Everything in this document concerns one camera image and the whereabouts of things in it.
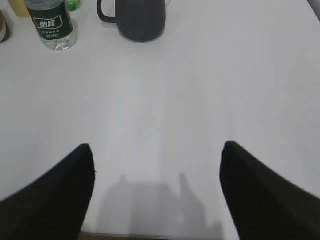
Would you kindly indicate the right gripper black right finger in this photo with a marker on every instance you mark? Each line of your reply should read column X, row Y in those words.
column 264, row 205

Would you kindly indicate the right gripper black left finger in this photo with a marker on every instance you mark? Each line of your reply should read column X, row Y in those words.
column 54, row 206

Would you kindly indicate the clear water bottle green label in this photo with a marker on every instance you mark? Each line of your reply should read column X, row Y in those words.
column 53, row 23

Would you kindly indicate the dark grey mug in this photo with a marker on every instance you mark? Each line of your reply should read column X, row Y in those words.
column 139, row 21

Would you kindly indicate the brown Nescafe coffee bottle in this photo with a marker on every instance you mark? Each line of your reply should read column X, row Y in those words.
column 6, row 27

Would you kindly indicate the yellow paper cup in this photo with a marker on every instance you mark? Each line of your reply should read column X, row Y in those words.
column 19, row 8

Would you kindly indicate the green soda bottle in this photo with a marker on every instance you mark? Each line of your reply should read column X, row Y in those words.
column 73, row 5

